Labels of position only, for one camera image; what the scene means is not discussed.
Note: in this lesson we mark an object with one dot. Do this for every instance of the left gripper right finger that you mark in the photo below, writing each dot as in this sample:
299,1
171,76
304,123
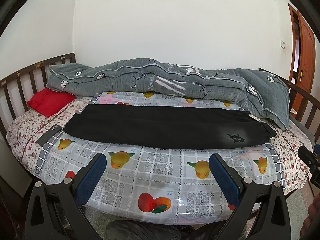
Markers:
272,220

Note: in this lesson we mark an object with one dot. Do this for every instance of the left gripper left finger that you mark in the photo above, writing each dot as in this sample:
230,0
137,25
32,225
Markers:
54,211

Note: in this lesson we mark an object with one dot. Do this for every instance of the black pants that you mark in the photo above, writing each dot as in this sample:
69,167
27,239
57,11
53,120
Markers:
169,127

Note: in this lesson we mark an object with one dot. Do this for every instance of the floral bed sheet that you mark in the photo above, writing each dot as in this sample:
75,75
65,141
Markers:
25,130

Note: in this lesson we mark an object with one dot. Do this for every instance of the grey floral quilt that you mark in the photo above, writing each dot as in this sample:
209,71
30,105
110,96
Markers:
235,86

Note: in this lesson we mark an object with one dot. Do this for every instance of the red pillow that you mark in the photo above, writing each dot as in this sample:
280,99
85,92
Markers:
48,102

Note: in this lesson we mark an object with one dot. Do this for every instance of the dark wooden headboard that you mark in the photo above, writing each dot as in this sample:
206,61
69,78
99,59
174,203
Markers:
18,88

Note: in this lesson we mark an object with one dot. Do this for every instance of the brown wooden door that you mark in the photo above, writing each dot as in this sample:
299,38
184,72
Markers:
303,52

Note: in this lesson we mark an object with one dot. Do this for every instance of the white wall switch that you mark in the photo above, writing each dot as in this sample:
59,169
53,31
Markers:
282,44

